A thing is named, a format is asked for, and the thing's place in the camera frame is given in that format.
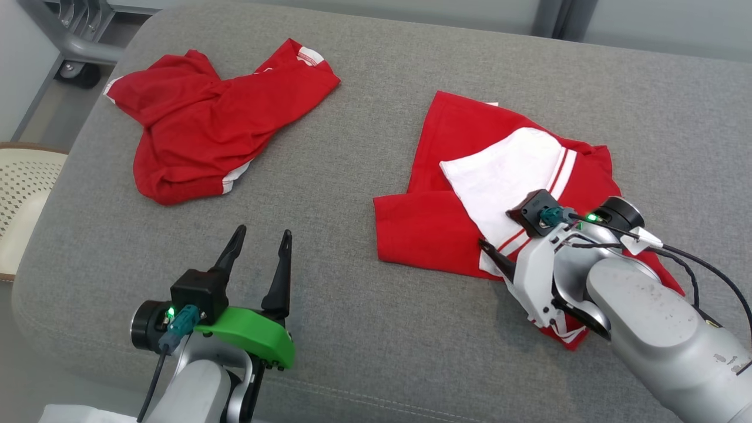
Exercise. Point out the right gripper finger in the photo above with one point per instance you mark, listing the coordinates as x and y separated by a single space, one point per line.
499 259

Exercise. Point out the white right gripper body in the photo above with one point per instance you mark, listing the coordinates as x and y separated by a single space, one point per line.
534 276

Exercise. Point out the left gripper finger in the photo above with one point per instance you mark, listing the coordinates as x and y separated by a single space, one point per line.
280 288
230 252

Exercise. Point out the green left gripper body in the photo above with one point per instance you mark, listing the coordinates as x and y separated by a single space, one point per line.
258 335

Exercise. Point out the red basketball jersey white trim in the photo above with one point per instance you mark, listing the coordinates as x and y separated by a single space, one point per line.
435 217

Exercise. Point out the red shorts with white stripes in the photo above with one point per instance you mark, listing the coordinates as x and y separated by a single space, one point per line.
194 129

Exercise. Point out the grey fabric sofa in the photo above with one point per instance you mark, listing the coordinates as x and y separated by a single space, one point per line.
364 264

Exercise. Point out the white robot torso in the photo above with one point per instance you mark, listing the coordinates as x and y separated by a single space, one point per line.
76 414

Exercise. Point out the beige perforated chair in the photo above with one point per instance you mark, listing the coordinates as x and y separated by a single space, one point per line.
23 194

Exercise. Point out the black caster wheel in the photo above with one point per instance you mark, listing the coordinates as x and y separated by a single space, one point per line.
79 75

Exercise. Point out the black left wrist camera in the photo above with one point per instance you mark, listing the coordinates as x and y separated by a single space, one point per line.
197 294

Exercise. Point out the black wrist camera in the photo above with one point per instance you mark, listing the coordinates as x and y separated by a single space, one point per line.
531 211
197 294

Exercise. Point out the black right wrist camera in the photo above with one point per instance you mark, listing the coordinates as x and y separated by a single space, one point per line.
531 211

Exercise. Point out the grey partition post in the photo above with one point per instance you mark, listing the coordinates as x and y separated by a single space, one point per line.
558 14

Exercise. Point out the grey metal cart frame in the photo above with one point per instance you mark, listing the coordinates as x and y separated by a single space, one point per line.
76 41

